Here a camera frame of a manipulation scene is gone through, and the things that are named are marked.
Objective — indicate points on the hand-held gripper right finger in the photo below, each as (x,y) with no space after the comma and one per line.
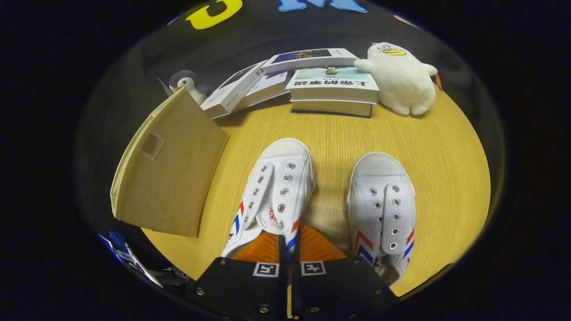
(295,290)

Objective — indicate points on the white text-covered book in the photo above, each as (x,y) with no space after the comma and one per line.
(267,87)

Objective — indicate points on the book with teal cover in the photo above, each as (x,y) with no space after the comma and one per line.
(332,84)

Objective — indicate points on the white duck plush toy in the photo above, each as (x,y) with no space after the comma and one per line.
(401,80)

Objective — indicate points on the beige fabric storage box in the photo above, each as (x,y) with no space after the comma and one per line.
(178,178)

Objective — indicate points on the book with portrait cover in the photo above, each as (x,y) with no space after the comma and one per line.
(232,93)

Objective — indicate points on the white striped canvas shoe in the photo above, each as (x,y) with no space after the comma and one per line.
(379,200)
(276,178)

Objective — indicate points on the blue penguin plush toy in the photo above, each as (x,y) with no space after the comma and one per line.
(187,84)

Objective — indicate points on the book with blue photo cover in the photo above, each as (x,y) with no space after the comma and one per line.
(308,60)

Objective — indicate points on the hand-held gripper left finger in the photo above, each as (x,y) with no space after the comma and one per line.
(282,290)

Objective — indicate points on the thick white book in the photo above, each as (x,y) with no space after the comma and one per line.
(332,108)

